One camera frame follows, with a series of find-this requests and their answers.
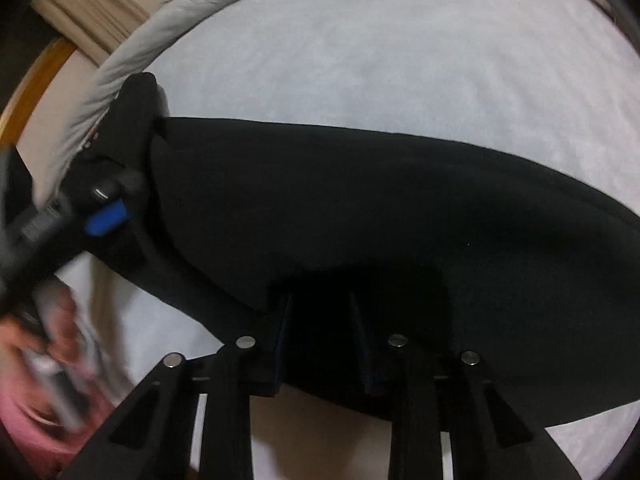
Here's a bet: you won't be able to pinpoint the white bed sheet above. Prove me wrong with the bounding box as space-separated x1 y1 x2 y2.
52 0 640 480

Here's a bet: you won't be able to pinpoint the left hand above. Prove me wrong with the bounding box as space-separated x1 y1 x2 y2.
1 282 80 418

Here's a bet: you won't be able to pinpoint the black pants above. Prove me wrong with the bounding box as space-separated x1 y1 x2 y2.
98 74 639 426

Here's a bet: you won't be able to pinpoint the grey quilt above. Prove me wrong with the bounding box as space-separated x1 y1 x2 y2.
31 0 321 206

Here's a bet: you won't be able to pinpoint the beige curtain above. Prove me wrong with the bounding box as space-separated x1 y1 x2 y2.
32 0 149 65

